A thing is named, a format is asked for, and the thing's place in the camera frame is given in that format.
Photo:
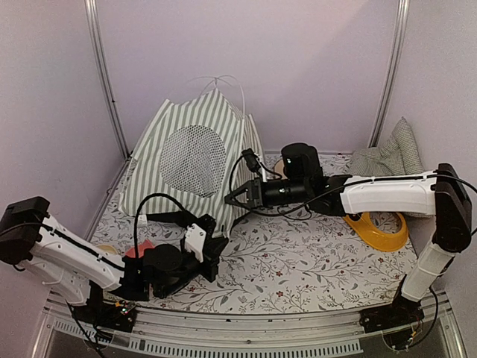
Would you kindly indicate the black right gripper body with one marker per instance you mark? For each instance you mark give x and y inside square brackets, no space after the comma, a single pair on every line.
[297,189]

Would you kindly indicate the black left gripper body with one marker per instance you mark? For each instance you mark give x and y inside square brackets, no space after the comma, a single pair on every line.
[212,266]

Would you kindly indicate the green striped pet tent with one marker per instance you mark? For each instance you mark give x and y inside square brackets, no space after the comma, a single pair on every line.
[191,152]

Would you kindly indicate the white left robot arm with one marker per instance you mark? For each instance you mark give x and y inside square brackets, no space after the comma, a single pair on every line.
[33,240]

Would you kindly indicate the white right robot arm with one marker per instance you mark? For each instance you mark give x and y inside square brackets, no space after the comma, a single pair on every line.
[440,194]

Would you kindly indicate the pink pet bowl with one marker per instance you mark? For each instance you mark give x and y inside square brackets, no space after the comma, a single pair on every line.
[131,252]

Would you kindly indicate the cream pet bowl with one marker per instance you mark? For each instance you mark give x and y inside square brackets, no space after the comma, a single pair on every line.
[108,249]

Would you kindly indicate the yellow double pet bowl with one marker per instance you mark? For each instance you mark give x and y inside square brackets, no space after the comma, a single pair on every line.
[380,233]

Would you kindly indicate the round wooden floral plate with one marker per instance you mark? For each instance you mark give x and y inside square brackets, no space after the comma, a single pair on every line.
[278,168]

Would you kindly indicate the floral table mat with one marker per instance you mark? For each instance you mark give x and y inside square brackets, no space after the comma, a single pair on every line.
[305,263]

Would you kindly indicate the green checked cushion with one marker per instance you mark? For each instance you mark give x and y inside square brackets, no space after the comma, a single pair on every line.
[398,156]

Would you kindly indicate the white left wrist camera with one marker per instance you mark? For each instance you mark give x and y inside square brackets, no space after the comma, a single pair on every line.
[194,241]

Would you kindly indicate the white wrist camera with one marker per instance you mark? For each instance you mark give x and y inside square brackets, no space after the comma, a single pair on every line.
[252,161]
[194,241]

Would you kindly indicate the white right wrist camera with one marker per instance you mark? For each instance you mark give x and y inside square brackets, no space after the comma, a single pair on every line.
[252,161]

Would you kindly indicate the front aluminium rail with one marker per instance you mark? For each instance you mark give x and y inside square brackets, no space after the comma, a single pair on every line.
[163,333]

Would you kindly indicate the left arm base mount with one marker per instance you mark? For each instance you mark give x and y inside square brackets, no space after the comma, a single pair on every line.
[119,315]

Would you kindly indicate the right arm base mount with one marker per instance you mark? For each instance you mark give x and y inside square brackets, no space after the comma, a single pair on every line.
[390,316]

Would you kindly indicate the aluminium frame post right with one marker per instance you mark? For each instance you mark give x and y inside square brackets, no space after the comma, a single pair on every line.
[392,70]

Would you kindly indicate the aluminium frame post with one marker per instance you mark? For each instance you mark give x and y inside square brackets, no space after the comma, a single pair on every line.
[107,89]
[392,70]

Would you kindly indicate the aluminium frame post left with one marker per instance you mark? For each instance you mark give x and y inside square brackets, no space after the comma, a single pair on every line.
[107,89]

